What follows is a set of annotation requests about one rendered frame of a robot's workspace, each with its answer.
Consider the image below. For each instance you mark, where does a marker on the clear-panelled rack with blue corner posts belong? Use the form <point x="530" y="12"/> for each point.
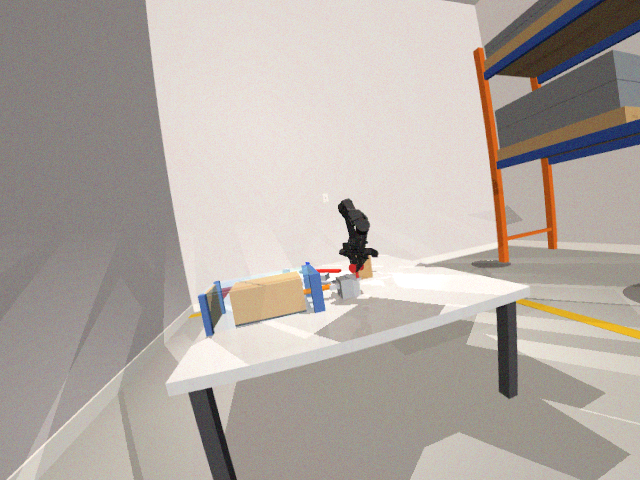
<point x="240" y="302"/>

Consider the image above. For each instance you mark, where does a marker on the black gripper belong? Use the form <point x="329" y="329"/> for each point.
<point x="362" y="254"/>

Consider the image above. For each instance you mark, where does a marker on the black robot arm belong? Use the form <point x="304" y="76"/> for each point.
<point x="353" y="217"/>

